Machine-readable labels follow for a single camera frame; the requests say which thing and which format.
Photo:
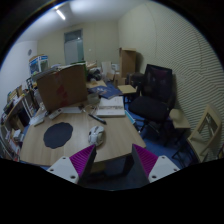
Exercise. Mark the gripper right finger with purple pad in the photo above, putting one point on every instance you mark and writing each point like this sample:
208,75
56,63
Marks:
154,167

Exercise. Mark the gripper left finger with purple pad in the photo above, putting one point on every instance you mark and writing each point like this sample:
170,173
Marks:
76,167

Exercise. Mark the round black mouse pad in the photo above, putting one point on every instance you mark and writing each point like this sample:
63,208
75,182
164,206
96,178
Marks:
57,135

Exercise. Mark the white computer mouse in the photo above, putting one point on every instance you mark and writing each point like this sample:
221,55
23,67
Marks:
96,135

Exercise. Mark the black pen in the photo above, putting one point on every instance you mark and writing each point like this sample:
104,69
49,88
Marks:
98,119

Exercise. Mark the white remote control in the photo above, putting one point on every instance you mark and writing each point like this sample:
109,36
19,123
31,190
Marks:
55,114

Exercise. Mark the black office chair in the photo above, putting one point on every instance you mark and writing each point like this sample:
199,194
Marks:
156,97

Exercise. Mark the white keyboard box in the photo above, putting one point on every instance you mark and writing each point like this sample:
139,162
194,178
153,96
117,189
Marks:
111,107

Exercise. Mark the beige wooden chair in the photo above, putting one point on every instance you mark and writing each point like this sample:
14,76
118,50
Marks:
205,132

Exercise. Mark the wooden shelf unit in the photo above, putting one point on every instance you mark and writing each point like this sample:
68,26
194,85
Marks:
17,117

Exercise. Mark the small beige side table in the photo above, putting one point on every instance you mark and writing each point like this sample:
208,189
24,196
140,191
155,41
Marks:
126,89

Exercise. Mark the large brown cardboard box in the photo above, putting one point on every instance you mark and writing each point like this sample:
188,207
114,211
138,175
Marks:
63,88

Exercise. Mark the blue folder on desk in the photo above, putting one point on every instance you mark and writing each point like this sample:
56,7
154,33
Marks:
105,92

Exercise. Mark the blue white printed box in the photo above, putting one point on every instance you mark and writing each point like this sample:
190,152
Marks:
38,64

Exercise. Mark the tall cardboard box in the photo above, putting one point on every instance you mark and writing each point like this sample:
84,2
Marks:
127,61

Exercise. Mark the grey door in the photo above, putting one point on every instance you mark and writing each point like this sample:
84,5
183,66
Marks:
73,47

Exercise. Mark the ceiling strip light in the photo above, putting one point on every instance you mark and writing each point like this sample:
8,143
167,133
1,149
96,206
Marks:
60,14

